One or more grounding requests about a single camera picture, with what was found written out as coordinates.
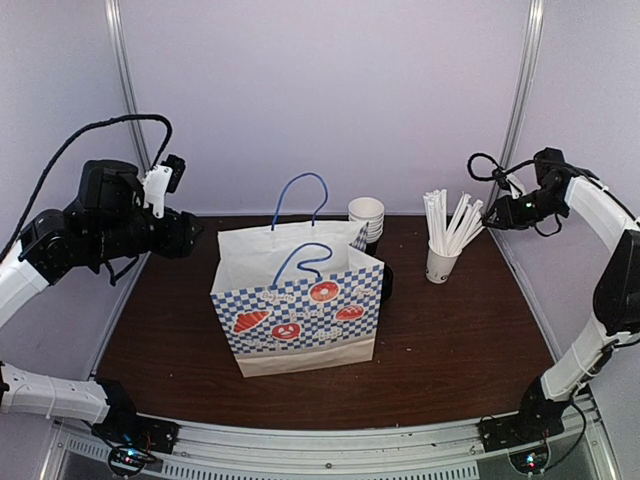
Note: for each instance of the blue checkered paper bag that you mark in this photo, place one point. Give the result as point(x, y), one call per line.
point(298, 296)

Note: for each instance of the stack of black lids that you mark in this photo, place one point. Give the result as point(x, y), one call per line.
point(387, 283)

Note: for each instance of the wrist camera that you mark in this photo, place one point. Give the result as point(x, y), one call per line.
point(161, 180)
point(509, 182)

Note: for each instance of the stack of paper cups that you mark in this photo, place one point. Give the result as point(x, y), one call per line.
point(371, 211)

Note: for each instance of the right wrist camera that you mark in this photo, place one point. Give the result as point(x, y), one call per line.
point(509, 182)

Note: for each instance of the left aluminium post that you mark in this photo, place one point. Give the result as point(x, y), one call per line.
point(117, 36)

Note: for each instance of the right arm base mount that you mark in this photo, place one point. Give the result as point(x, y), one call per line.
point(520, 425)

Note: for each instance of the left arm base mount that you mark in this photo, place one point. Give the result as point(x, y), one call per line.
point(123, 424)

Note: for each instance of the aluminium front rail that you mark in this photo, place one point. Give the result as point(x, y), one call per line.
point(452, 450)

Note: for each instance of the aluminium post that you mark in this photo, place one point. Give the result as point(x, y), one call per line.
point(117, 36)
point(529, 60)

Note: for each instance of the bundle of white straws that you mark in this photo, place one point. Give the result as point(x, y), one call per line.
point(449, 235)

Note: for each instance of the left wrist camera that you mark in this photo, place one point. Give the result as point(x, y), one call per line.
point(161, 180)

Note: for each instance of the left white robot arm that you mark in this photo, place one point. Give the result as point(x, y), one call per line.
point(41, 255)

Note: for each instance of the right aluminium post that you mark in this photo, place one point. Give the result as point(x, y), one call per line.
point(529, 60)

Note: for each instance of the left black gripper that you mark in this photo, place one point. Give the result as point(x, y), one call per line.
point(176, 241)

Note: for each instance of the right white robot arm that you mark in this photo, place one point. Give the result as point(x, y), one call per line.
point(614, 320)

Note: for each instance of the white cup holding straws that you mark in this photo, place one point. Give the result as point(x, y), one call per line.
point(439, 266)

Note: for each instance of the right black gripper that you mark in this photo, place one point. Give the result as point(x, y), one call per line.
point(508, 217)

